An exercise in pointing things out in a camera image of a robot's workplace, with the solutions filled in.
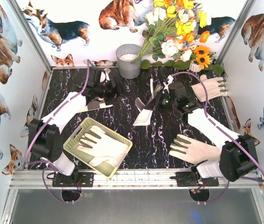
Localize white green work glove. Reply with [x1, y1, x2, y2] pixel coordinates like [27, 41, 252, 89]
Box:
[77, 126, 128, 167]

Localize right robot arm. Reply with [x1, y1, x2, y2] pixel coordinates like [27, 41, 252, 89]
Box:
[144, 82, 259, 182]

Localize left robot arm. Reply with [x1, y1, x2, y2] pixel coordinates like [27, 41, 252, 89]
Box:
[25, 67, 125, 176]

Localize yellow-green storage basket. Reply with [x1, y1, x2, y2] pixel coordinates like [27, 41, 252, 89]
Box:
[63, 117, 132, 179]

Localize far left work glove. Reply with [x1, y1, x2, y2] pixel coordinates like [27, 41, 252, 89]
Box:
[77, 97, 113, 113]

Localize white ribbed flower pot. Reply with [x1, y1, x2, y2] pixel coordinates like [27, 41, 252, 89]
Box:
[189, 62, 202, 73]

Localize far right work glove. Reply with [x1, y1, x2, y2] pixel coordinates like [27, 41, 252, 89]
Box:
[191, 75, 228, 102]

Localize grey bucket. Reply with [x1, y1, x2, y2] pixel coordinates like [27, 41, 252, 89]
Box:
[116, 44, 141, 79]

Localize artificial flower bouquet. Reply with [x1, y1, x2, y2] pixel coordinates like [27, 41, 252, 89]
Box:
[138, 0, 232, 75]

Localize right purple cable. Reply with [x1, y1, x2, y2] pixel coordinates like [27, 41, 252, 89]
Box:
[172, 71, 264, 205]

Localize purple cable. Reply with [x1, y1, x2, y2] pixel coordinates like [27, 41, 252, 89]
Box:
[172, 71, 264, 205]
[25, 59, 91, 205]

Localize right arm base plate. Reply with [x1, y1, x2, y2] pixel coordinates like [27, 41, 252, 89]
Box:
[170, 166, 219, 187]

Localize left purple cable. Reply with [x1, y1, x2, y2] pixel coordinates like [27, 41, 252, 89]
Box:
[25, 59, 91, 205]

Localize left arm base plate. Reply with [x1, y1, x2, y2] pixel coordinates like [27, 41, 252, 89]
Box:
[52, 169, 94, 187]

